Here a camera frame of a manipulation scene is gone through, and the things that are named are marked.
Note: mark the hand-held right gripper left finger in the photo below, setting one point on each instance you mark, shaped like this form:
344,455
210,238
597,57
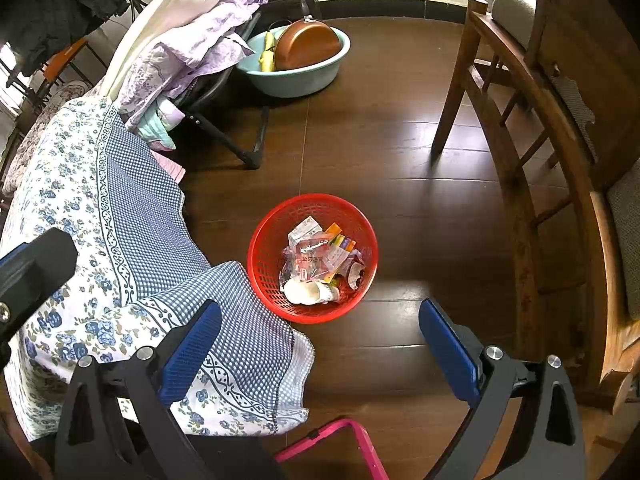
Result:
192,355

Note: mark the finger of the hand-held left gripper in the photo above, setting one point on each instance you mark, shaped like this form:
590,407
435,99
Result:
15,267

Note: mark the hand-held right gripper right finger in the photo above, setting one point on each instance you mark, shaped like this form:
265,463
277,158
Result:
450,350

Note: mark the red plastic basket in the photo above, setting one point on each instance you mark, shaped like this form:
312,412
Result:
265,260

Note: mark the pink plastic packet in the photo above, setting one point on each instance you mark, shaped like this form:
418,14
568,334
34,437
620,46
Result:
315,260

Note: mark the small white carton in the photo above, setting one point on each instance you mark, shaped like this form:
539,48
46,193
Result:
304,230

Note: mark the blue floral bedsheet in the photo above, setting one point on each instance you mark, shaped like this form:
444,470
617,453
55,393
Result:
125,240

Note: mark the pink cloth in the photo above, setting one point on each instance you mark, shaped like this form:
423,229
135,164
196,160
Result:
172,167

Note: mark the mint green cloth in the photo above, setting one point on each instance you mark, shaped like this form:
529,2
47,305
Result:
160,125

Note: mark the brown wooden chair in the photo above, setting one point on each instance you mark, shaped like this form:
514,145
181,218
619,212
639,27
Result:
530,160

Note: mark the black jacket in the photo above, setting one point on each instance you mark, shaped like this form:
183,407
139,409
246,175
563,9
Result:
55,5

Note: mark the purple folded blanket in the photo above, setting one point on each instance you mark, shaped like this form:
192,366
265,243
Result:
200,45

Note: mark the light blue basin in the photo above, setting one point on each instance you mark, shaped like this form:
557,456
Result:
300,85

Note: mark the white quilted pillow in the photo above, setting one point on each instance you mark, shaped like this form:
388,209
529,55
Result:
165,15

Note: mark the yellow plastic item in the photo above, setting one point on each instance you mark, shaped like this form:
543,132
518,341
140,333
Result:
267,52

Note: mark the copper frying pan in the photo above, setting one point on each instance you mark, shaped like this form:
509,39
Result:
305,45

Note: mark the beige seat cushion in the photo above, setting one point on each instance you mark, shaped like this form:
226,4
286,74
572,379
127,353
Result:
515,15

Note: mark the pink stool frame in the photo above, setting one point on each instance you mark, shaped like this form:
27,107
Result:
350,427

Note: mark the black folding chair frame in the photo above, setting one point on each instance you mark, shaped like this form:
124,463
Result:
225,135

